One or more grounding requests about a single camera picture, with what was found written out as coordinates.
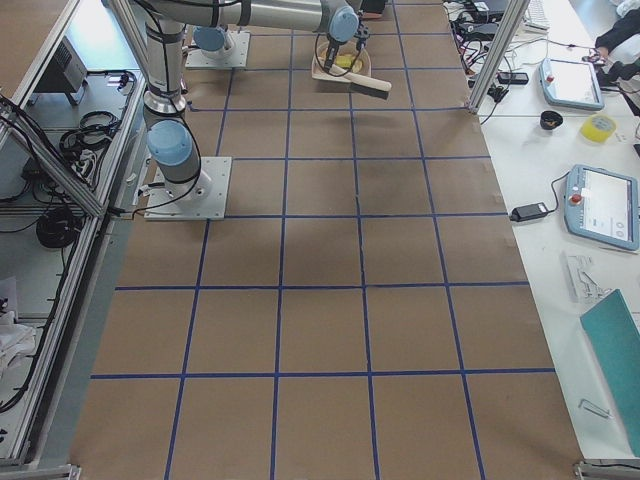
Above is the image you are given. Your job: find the yellow tape roll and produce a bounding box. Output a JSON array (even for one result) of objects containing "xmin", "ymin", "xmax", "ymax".
[{"xmin": 580, "ymin": 114, "xmax": 617, "ymax": 143}]

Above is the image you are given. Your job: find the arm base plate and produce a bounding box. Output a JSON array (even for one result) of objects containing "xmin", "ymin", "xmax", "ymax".
[
  {"xmin": 144, "ymin": 156, "xmax": 232, "ymax": 221},
  {"xmin": 185, "ymin": 29, "xmax": 251, "ymax": 70}
]

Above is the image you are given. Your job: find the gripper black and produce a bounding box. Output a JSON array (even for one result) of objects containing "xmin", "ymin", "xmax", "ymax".
[{"xmin": 354, "ymin": 22, "xmax": 370, "ymax": 50}]

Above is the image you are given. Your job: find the teal folder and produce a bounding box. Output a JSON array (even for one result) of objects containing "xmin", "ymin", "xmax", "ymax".
[{"xmin": 580, "ymin": 289, "xmax": 639, "ymax": 457}]

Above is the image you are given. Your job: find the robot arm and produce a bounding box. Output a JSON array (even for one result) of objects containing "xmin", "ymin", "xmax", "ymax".
[
  {"xmin": 142, "ymin": 1, "xmax": 202, "ymax": 203},
  {"xmin": 137, "ymin": 1, "xmax": 360, "ymax": 44}
]

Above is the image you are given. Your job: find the teach pendant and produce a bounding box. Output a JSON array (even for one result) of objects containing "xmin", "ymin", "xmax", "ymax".
[
  {"xmin": 538, "ymin": 58, "xmax": 604, "ymax": 111},
  {"xmin": 564, "ymin": 164, "xmax": 639, "ymax": 251}
]

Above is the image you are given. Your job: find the toy croissant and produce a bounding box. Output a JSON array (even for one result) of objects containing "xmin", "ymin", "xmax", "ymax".
[{"xmin": 352, "ymin": 58, "xmax": 364, "ymax": 73}]

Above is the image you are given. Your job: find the yellow sponge wedge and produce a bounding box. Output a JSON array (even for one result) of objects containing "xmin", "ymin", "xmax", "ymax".
[{"xmin": 335, "ymin": 54, "xmax": 355, "ymax": 69}]

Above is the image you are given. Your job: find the white brush with black bristles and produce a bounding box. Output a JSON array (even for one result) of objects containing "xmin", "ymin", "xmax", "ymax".
[{"xmin": 329, "ymin": 65, "xmax": 392, "ymax": 100}]

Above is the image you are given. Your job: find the teach pendant far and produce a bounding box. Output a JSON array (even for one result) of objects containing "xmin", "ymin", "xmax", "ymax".
[{"xmin": 538, "ymin": 58, "xmax": 604, "ymax": 111}]

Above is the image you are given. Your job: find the black power adapter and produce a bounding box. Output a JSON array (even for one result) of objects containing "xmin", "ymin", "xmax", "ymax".
[{"xmin": 509, "ymin": 202, "xmax": 550, "ymax": 223}]

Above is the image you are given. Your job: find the aluminium frame post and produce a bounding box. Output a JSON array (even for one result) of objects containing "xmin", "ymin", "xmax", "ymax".
[{"xmin": 467, "ymin": 0, "xmax": 529, "ymax": 114}]

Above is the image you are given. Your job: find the teach pendant near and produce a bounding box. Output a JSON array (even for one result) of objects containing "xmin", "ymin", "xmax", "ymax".
[{"xmin": 564, "ymin": 164, "xmax": 639, "ymax": 251}]

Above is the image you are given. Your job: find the beige plastic dustpan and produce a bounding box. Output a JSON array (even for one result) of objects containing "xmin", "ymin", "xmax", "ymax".
[{"xmin": 311, "ymin": 41, "xmax": 372, "ymax": 83}]

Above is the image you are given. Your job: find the hex key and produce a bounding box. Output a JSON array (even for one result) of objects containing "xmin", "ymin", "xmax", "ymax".
[{"xmin": 578, "ymin": 398, "xmax": 612, "ymax": 419}]

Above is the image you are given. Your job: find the white cloth rag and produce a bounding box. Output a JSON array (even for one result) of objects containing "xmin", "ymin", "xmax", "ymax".
[{"xmin": 0, "ymin": 277, "xmax": 36, "ymax": 374}]

